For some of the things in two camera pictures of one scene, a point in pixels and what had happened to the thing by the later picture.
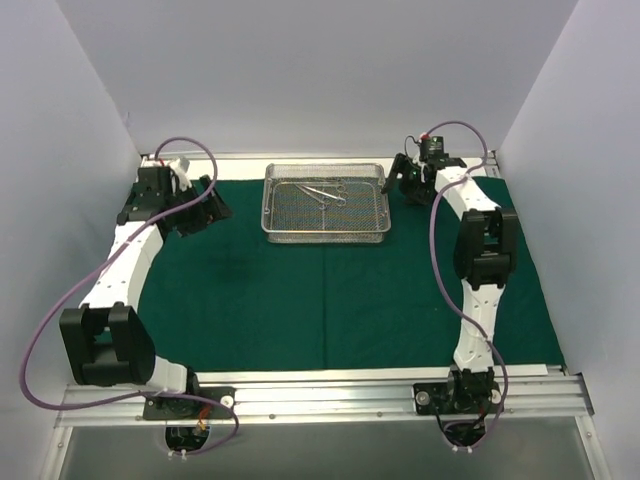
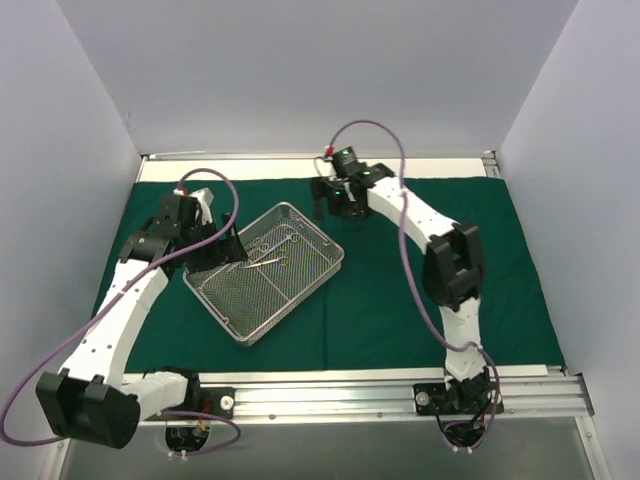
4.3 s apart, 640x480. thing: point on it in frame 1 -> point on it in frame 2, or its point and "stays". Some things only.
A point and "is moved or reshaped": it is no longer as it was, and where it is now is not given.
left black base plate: (168, 407) stays
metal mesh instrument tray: (325, 202) -> (289, 257)
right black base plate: (446, 398) stays
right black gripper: (405, 178) -> (330, 201)
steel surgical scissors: (322, 196) is moved or reshaped
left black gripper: (198, 210) -> (215, 246)
